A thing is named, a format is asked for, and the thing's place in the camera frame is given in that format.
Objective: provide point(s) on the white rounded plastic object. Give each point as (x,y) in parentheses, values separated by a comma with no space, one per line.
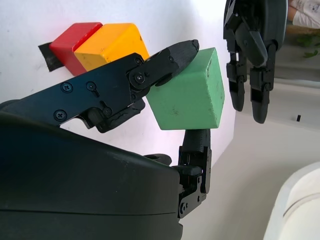
(297,205)

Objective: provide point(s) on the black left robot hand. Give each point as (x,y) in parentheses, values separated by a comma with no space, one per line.
(270,20)

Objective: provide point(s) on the green plant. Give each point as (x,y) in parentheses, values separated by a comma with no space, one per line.
(310,41)

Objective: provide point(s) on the white printed cloth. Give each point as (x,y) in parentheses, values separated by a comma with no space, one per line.
(308,17)

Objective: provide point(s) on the black tape strip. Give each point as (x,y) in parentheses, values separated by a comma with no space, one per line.
(50,58)

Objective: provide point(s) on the red cube block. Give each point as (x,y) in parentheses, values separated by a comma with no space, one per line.
(67,45)

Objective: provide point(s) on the yellow cube block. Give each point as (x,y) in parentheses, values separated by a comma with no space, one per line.
(112,42)

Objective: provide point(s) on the green cube block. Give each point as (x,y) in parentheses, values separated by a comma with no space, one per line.
(190,100)

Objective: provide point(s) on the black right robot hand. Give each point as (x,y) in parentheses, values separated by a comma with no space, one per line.
(87,180)

